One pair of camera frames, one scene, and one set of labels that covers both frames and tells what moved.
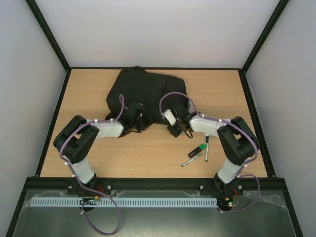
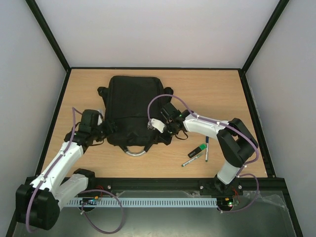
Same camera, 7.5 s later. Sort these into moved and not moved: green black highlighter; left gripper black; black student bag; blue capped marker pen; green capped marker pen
Moved: left gripper black; black student bag
Not moved: green black highlighter; blue capped marker pen; green capped marker pen
